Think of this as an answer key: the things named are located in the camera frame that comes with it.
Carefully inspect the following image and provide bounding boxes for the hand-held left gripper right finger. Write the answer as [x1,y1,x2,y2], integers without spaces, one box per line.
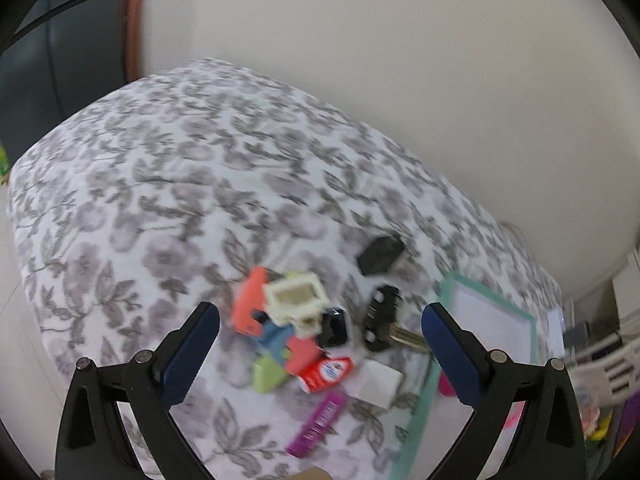
[421,302,588,480]

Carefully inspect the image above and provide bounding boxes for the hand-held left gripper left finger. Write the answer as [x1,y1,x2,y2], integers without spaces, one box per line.
[54,301,221,480]

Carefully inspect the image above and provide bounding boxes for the gold black patterned bar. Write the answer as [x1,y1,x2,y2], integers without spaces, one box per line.
[390,325,431,351]

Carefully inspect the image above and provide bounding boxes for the teal cardboard box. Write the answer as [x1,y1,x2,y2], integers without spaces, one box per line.
[390,271,538,480]

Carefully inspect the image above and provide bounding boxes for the coral foam puzzle piece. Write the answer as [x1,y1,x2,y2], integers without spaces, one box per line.
[285,337,326,378]
[232,266,273,338]

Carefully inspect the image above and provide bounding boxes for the black toy car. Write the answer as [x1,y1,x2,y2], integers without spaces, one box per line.
[362,285,402,352]

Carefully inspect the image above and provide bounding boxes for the white charger plug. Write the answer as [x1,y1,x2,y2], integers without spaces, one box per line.
[345,358,403,406]

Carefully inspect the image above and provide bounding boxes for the green foam block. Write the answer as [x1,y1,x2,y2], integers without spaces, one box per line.
[252,355,288,395]

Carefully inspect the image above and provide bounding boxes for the blue foam block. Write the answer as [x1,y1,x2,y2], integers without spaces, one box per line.
[252,310,296,361]

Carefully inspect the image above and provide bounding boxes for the cream plastic holder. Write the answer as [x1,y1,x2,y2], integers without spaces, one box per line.
[263,271,328,326]

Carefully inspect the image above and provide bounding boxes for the black charger plug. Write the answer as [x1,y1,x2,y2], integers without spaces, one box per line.
[356,232,405,277]

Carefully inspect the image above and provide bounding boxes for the red white tube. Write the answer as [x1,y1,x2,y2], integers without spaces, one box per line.
[298,352,355,393]

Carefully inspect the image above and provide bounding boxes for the purple packet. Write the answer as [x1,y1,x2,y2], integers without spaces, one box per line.
[286,390,346,458]

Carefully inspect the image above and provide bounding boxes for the white flat device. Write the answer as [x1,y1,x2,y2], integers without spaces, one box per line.
[546,307,568,348]

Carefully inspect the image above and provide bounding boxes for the white plastic rack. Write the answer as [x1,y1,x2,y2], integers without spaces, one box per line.
[570,335,640,406]

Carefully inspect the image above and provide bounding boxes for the grey floral blanket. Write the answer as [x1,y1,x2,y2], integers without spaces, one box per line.
[7,57,566,480]

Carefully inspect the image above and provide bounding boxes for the dark cabinet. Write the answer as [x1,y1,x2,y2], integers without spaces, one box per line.
[0,0,146,161]

